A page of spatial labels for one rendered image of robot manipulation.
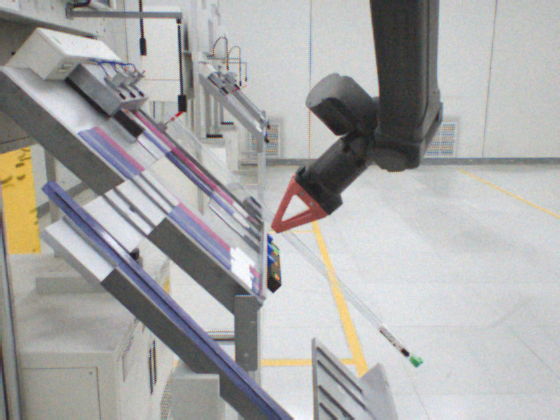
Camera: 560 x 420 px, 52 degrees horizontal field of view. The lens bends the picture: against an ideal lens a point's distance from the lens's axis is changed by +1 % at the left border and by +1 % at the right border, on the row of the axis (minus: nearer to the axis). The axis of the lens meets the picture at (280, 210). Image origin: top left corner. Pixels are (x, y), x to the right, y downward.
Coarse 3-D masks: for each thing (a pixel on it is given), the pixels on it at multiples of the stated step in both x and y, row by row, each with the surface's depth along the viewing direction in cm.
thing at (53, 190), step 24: (48, 192) 56; (72, 216) 57; (96, 240) 57; (120, 264) 57; (144, 288) 57; (168, 312) 58; (192, 336) 58; (216, 360) 58; (240, 384) 58; (264, 408) 59
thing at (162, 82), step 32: (192, 0) 437; (160, 32) 446; (192, 32) 443; (160, 64) 451; (192, 64) 512; (160, 96) 457; (192, 96) 510; (224, 96) 463; (192, 128) 529; (256, 128) 466; (160, 160) 469; (224, 160) 470; (192, 192) 475
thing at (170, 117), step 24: (168, 120) 76; (192, 144) 77; (216, 168) 78; (240, 192) 78; (264, 216) 79; (288, 240) 79; (312, 264) 80; (336, 288) 80; (360, 312) 81; (408, 360) 82
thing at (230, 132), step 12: (216, 12) 611; (216, 36) 590; (216, 48) 585; (216, 60) 588; (228, 60) 645; (228, 72) 630; (228, 84) 597; (240, 96) 600; (204, 108) 603; (216, 108) 599; (252, 108) 604; (204, 120) 606; (216, 120) 602; (264, 120) 602; (204, 132) 608; (216, 132) 605; (228, 132) 609; (264, 144) 609; (264, 156) 612; (240, 168) 685; (264, 168) 615; (264, 180) 618
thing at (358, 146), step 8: (344, 136) 75; (352, 136) 74; (360, 136) 74; (352, 144) 74; (360, 144) 74; (368, 144) 74; (344, 152) 75; (360, 152) 74; (360, 160) 75; (368, 160) 75
